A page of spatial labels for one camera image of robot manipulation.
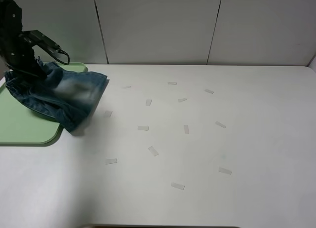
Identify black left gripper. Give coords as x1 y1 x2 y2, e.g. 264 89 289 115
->
1 35 47 79

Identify children's blue denim shorts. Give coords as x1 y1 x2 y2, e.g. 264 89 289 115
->
4 61 108 133

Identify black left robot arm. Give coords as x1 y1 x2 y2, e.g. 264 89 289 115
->
0 0 47 79

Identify light green plastic tray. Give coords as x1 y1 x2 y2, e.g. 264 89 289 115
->
0 62 88 147

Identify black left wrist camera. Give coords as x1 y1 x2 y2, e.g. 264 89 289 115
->
22 30 61 58

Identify black camera cable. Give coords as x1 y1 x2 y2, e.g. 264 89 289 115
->
58 49 70 66

